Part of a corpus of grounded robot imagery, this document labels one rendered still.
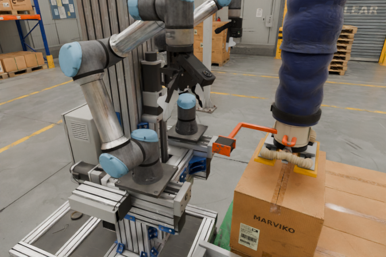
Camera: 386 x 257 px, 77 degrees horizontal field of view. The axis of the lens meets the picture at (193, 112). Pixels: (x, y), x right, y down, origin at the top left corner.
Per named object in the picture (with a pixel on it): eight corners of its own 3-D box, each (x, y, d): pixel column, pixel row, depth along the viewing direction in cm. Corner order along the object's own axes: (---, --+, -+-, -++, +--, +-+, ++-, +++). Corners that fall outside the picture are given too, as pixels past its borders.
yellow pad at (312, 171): (316, 178, 111) (318, 169, 109) (293, 172, 115) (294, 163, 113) (319, 144, 138) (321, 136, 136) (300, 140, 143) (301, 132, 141)
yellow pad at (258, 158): (273, 167, 119) (274, 158, 117) (253, 161, 123) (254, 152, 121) (284, 137, 146) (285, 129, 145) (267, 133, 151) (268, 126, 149)
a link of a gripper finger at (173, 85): (171, 105, 68) (184, 77, 69) (176, 106, 67) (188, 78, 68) (160, 99, 65) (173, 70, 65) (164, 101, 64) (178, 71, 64)
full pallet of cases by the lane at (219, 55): (222, 66, 802) (224, 9, 733) (192, 64, 835) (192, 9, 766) (230, 59, 906) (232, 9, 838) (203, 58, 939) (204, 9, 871)
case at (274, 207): (307, 280, 119) (324, 219, 103) (228, 246, 135) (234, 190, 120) (313, 201, 167) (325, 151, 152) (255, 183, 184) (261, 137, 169)
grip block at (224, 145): (229, 156, 108) (230, 147, 106) (211, 152, 112) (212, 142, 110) (235, 148, 115) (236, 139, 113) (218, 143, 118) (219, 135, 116)
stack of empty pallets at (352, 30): (346, 76, 691) (359, 27, 639) (304, 72, 726) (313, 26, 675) (339, 66, 801) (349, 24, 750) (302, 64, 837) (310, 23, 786)
